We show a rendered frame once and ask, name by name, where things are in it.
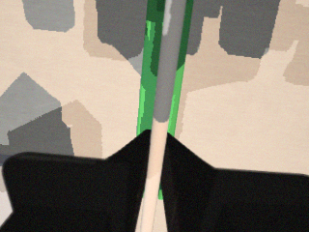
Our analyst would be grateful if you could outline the white pin with red collar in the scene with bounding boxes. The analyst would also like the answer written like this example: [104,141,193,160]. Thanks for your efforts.
[140,0,186,232]

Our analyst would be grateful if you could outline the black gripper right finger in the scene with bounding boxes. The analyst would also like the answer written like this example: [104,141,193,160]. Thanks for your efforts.
[160,131,309,232]

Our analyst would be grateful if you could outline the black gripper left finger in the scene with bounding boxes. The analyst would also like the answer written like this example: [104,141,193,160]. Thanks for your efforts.
[1,130,152,232]

